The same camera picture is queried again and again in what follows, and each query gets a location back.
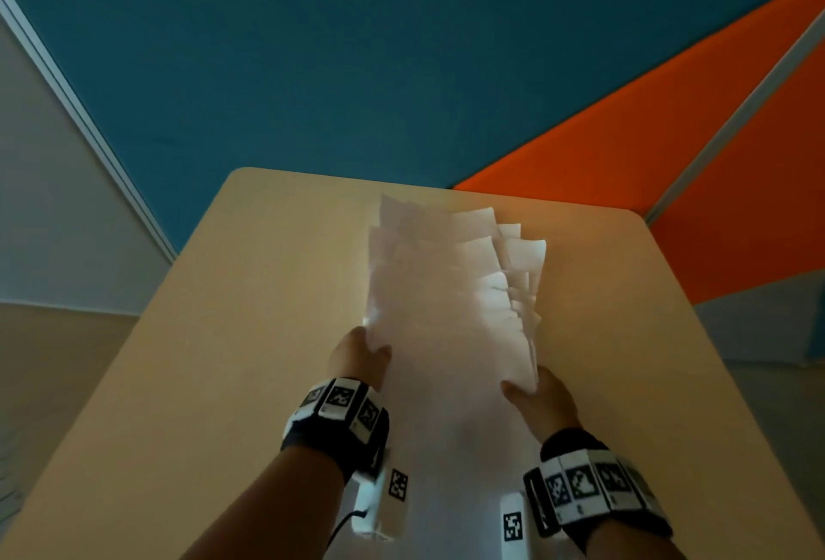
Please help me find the stack of white paper sheets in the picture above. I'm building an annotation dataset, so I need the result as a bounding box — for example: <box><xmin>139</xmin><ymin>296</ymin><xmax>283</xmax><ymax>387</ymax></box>
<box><xmin>353</xmin><ymin>194</ymin><xmax>548</xmax><ymax>560</ymax></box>

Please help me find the person's right forearm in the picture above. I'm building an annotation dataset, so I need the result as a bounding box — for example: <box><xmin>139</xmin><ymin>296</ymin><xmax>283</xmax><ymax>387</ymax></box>
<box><xmin>583</xmin><ymin>520</ymin><xmax>689</xmax><ymax>560</ymax></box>

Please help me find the person's left hand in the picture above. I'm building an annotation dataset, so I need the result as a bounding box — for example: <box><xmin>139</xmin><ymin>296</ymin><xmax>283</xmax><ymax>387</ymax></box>
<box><xmin>327</xmin><ymin>326</ymin><xmax>393</xmax><ymax>395</ymax></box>

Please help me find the grey partition frame post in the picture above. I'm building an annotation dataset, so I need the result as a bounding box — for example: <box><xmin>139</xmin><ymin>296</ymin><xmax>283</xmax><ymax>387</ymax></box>
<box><xmin>643</xmin><ymin>7</ymin><xmax>825</xmax><ymax>227</ymax></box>

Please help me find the orange partition panel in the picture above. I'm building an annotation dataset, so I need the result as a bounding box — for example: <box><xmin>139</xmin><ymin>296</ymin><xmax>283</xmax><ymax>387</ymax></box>
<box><xmin>454</xmin><ymin>0</ymin><xmax>825</xmax><ymax>214</ymax></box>
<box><xmin>650</xmin><ymin>57</ymin><xmax>825</xmax><ymax>307</ymax></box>

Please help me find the person's right hand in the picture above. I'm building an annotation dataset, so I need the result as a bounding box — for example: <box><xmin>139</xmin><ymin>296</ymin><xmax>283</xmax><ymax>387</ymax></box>
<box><xmin>500</xmin><ymin>365</ymin><xmax>581</xmax><ymax>445</ymax></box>

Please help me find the grey partition base panel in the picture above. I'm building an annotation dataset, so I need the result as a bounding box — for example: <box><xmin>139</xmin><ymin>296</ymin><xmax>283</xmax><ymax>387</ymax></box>
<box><xmin>692</xmin><ymin>268</ymin><xmax>825</xmax><ymax>368</ymax></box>

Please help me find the white wrist camera with marker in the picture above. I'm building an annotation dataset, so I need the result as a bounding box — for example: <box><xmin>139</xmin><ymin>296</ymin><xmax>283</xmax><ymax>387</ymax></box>
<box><xmin>351</xmin><ymin>467</ymin><xmax>411</xmax><ymax>542</ymax></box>
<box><xmin>501</xmin><ymin>492</ymin><xmax>534</xmax><ymax>560</ymax></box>

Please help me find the blue partition panel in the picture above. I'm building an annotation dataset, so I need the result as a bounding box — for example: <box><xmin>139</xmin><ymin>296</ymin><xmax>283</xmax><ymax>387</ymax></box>
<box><xmin>0</xmin><ymin>0</ymin><xmax>825</xmax><ymax>253</ymax></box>

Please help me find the white partition frame strip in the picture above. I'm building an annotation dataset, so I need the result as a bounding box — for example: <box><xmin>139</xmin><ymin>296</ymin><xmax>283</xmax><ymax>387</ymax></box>
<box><xmin>0</xmin><ymin>0</ymin><xmax>179</xmax><ymax>265</ymax></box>

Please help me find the person's left forearm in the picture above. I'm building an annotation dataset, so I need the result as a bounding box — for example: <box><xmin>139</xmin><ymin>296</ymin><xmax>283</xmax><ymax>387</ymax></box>
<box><xmin>180</xmin><ymin>445</ymin><xmax>354</xmax><ymax>560</ymax></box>

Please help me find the black cable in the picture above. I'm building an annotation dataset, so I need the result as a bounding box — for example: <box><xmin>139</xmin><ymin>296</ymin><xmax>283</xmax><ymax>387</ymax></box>
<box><xmin>324</xmin><ymin>508</ymin><xmax>370</xmax><ymax>549</ymax></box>

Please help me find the black wristband with marker tags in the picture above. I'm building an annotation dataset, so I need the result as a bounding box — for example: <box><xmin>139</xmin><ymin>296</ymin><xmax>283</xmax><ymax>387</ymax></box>
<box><xmin>522</xmin><ymin>427</ymin><xmax>674</xmax><ymax>555</ymax></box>
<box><xmin>281</xmin><ymin>377</ymin><xmax>391</xmax><ymax>484</ymax></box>

